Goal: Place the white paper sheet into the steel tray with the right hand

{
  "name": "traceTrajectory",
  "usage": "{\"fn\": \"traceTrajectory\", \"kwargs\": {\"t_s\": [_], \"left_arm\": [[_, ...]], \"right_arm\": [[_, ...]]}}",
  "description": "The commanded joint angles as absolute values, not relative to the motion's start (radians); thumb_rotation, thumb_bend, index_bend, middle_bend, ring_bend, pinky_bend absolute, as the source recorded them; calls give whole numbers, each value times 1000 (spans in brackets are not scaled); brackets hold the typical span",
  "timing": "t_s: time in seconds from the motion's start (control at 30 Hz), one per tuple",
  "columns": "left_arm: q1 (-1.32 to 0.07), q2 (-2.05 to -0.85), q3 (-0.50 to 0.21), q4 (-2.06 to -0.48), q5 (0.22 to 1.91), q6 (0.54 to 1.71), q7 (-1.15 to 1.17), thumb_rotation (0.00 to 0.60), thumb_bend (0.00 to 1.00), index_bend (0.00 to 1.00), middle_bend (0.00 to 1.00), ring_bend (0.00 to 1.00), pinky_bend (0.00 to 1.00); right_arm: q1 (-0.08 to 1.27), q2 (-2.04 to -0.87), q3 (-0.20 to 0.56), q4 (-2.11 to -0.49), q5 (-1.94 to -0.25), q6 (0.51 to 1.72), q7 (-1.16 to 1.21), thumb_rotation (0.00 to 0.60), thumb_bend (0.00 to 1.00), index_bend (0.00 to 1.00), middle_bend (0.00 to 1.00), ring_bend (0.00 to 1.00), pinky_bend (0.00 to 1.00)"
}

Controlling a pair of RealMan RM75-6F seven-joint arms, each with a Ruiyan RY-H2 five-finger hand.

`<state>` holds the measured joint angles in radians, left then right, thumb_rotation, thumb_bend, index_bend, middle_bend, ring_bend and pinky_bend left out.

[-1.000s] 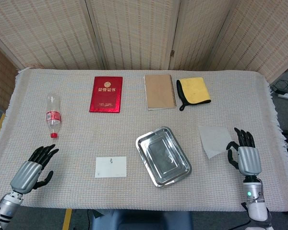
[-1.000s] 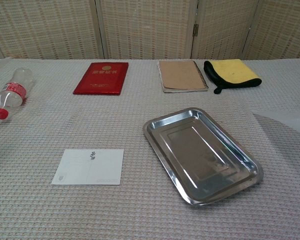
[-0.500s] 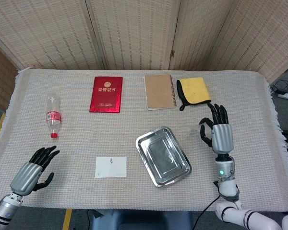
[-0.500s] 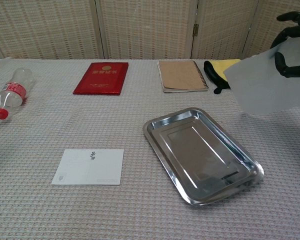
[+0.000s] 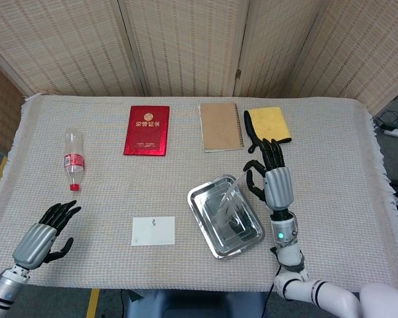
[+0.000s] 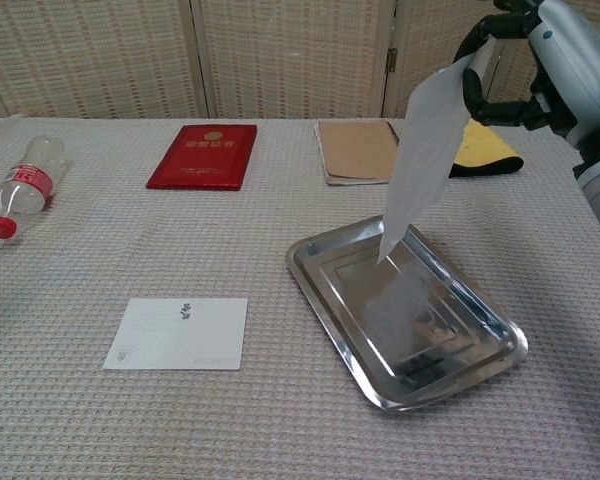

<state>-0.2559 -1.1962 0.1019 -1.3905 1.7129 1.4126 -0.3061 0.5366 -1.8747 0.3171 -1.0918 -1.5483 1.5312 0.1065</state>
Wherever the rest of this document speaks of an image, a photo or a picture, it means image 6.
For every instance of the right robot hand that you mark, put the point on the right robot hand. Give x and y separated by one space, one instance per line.
575 60

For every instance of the white paper sheet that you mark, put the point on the white paper sheet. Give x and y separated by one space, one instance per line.
425 150

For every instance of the stainless steel tray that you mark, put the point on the stainless steel tray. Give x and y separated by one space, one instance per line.
430 325

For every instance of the yellow and black cloth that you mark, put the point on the yellow and black cloth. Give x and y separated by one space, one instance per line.
485 150

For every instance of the metal screen hinge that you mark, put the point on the metal screen hinge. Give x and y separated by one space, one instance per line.
391 60

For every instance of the brown spiral notebook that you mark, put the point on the brown spiral notebook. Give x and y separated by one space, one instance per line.
357 152

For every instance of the woven folding screen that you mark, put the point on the woven folding screen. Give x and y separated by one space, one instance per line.
290 55

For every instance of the red certificate book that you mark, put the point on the red certificate book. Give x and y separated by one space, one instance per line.
202 160

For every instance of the beige woven tablecloth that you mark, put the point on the beige woven tablecloth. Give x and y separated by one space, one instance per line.
130 240

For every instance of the white postcard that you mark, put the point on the white postcard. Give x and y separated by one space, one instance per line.
180 340

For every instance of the clear plastic bottle red cap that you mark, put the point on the clear plastic bottle red cap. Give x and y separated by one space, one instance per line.
27 182

